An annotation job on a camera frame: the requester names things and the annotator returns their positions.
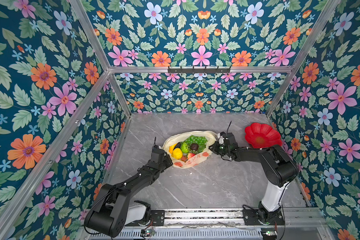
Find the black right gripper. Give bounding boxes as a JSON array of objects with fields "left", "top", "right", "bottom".
[{"left": 207, "top": 141, "right": 231, "bottom": 156}]

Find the yellow printed plastic bag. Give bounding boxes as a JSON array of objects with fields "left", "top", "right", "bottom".
[{"left": 163, "top": 131, "right": 217, "bottom": 169}]

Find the red flower-shaped plate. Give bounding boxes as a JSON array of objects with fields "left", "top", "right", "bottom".
[{"left": 245, "top": 123, "right": 282, "bottom": 149}]

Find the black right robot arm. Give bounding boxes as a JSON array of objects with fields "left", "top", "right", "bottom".
[{"left": 209, "top": 132, "right": 299, "bottom": 225}]

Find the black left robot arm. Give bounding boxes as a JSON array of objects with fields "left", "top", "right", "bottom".
[{"left": 84, "top": 145, "right": 173, "bottom": 238}]

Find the yellow fake lemon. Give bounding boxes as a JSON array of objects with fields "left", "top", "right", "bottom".
[{"left": 172, "top": 148, "right": 183, "bottom": 160}]

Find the light green fake fruit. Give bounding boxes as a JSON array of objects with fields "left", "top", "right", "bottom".
[{"left": 180, "top": 142, "right": 191, "bottom": 154}]

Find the green fake grape bunch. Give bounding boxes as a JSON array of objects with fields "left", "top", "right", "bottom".
[{"left": 184, "top": 135, "right": 208, "bottom": 154}]

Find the dark brown fake fruit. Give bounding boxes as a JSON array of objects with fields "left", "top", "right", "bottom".
[{"left": 190, "top": 143, "right": 199, "bottom": 152}]

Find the black hook rack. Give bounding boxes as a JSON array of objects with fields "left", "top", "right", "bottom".
[{"left": 167, "top": 66, "right": 231, "bottom": 75}]

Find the aluminium frame back crossbar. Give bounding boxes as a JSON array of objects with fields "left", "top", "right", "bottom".
[{"left": 108, "top": 66, "right": 292, "bottom": 75}]

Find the aluminium frame crossbar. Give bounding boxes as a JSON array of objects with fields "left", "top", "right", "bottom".
[
  {"left": 0, "top": 70, "right": 110, "bottom": 240},
  {"left": 108, "top": 66, "right": 292, "bottom": 75}
]

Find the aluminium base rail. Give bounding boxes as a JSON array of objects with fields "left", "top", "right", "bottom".
[{"left": 77, "top": 207, "right": 331, "bottom": 240}]

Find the aluminium frame corner post right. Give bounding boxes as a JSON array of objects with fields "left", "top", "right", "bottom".
[{"left": 266, "top": 0, "right": 341, "bottom": 118}]

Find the aluminium frame corner post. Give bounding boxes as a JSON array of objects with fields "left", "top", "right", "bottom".
[
  {"left": 266, "top": 0, "right": 341, "bottom": 118},
  {"left": 69, "top": 0, "right": 132, "bottom": 118}
]

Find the aluminium frame corner post left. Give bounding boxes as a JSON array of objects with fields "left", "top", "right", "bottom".
[{"left": 69, "top": 0, "right": 132, "bottom": 118}]

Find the aluminium frame left crossbar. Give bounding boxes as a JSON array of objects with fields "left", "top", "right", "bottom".
[{"left": 0, "top": 70, "right": 110, "bottom": 240}]

